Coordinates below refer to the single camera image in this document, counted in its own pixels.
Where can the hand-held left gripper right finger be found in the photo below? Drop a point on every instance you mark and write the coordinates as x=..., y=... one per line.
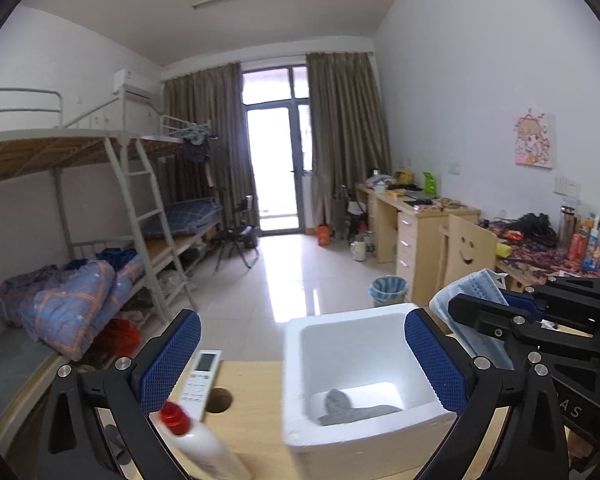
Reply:
x=435, y=360

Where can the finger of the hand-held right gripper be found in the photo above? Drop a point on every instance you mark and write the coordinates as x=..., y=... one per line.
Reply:
x=490, y=317
x=520, y=301

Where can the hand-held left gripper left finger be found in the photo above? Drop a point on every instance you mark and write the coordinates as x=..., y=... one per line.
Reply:
x=170, y=360

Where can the blue face mask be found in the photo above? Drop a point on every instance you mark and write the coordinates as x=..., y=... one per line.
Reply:
x=480, y=285

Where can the white foam box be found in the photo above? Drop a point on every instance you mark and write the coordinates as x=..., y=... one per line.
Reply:
x=350, y=350

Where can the grey sock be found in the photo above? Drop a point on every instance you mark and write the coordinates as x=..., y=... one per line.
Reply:
x=337, y=405

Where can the white remote control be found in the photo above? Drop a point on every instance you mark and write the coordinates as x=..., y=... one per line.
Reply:
x=202, y=380

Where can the patterned desk cloth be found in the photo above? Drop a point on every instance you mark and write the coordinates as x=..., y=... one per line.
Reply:
x=540, y=257

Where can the yellow roll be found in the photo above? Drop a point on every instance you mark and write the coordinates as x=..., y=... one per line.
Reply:
x=503, y=250

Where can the red bag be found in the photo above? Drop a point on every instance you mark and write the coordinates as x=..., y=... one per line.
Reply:
x=117, y=337

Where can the wooden chair with smiley cutout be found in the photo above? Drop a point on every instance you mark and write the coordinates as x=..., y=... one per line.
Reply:
x=467, y=250

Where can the black headphones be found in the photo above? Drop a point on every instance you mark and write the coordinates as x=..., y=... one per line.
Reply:
x=537, y=227

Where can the trash bin with blue liner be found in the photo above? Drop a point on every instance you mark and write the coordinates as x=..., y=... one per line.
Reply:
x=387, y=292

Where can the row of toiletry bottles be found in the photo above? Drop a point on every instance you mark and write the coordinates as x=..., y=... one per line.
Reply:
x=590, y=245

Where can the white lotion bottle red pump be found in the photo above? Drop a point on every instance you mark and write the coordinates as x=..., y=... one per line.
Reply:
x=200, y=450

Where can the wooden desk with drawers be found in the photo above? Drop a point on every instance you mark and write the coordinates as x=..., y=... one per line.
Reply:
x=420, y=240

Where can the blue plaid quilt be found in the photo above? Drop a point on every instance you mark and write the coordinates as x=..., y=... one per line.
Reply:
x=65, y=305

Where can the white jug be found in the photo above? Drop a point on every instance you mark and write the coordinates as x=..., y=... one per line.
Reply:
x=359, y=251

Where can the black folding chair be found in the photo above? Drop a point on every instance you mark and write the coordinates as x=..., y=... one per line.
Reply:
x=232, y=237

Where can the dark blue plaid bedding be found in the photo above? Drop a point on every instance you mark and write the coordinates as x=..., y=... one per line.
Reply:
x=180, y=215

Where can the green stand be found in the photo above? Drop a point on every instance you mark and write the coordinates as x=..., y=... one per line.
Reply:
x=430, y=184

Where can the grey metal bunk bed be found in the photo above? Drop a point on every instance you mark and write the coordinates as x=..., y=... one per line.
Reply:
x=180, y=125
x=150, y=210

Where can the yellow box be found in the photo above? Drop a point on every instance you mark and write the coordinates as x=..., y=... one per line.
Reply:
x=406, y=177

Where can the orange bag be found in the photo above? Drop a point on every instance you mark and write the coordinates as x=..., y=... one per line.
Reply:
x=324, y=235

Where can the dark hanging clothes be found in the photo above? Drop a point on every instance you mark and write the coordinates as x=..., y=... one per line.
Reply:
x=196, y=149

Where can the glass balcony door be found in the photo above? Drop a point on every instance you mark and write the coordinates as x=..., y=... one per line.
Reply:
x=275, y=160

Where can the brown curtain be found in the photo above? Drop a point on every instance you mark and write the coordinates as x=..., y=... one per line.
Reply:
x=200, y=100
x=340, y=125

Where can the white air conditioner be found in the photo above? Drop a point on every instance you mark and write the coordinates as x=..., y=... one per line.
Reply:
x=132, y=85

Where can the white wall switch panel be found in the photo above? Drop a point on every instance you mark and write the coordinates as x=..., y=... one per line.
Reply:
x=566, y=186

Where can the white wall outlet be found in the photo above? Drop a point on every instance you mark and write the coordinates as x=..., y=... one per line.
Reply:
x=453, y=167

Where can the pink cartoon wall poster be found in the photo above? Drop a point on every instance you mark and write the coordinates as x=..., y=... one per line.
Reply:
x=534, y=140

